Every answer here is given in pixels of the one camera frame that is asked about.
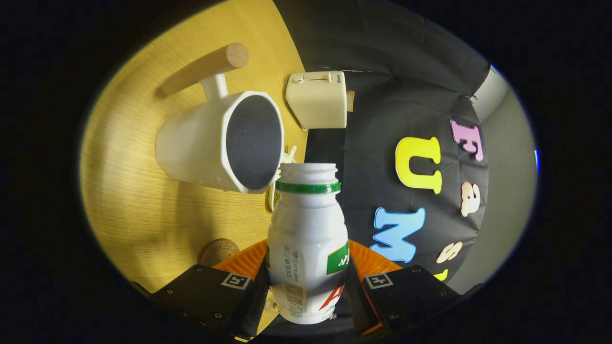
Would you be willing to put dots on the small white bean dish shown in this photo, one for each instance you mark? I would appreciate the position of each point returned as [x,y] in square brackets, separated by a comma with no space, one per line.
[272,198]

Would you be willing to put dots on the cream toaster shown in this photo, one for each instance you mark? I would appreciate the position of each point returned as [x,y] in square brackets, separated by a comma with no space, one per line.
[318,102]

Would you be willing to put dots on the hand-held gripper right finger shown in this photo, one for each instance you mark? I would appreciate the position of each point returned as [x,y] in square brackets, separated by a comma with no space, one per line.
[356,301]

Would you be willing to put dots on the round wooden coaster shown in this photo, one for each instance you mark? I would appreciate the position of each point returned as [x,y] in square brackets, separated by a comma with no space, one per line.
[217,251]

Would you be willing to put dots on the black backdrop cloth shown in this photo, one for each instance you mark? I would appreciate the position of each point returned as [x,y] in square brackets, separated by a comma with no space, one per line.
[373,119]

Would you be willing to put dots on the brown bread slice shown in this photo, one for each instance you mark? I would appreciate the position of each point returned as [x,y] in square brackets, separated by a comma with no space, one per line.
[350,101]

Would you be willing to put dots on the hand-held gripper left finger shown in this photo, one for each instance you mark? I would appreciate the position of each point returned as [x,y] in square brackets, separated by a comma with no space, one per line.
[251,310]

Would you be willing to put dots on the wooden table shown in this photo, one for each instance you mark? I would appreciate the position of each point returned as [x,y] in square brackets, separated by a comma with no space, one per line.
[143,215]

